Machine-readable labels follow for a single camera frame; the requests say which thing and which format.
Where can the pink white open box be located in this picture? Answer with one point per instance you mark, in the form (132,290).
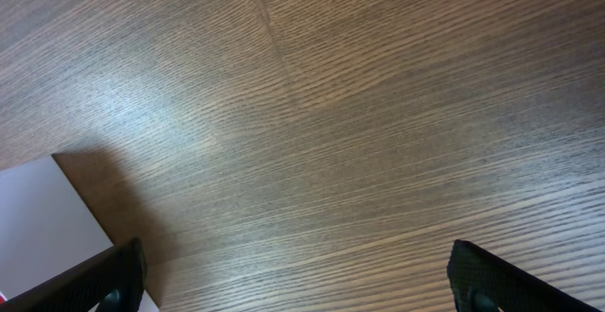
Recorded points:
(46,229)

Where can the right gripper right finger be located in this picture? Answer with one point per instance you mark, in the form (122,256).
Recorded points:
(482,282)

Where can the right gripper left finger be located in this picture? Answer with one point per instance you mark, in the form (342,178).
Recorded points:
(112,281)

